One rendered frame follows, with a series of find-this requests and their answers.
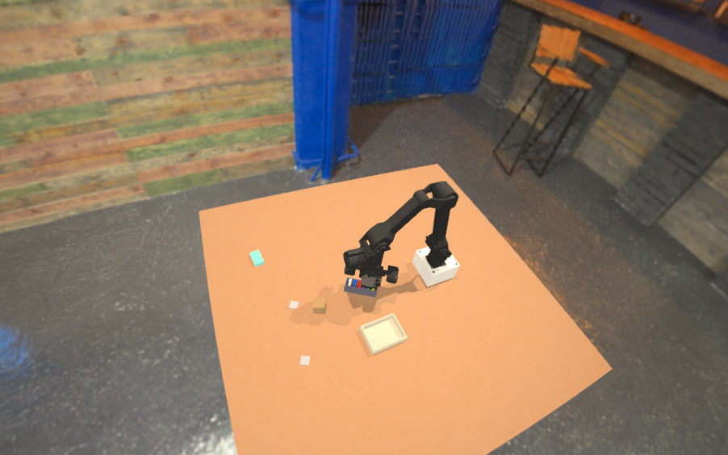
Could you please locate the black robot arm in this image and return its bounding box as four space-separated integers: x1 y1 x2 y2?
343 181 458 290

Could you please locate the small orange cube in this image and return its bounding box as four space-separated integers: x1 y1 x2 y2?
313 297 325 314

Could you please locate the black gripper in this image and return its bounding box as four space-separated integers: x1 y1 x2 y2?
344 262 399 284

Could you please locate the small light turquoise cube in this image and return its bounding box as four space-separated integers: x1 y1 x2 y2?
249 250 265 267

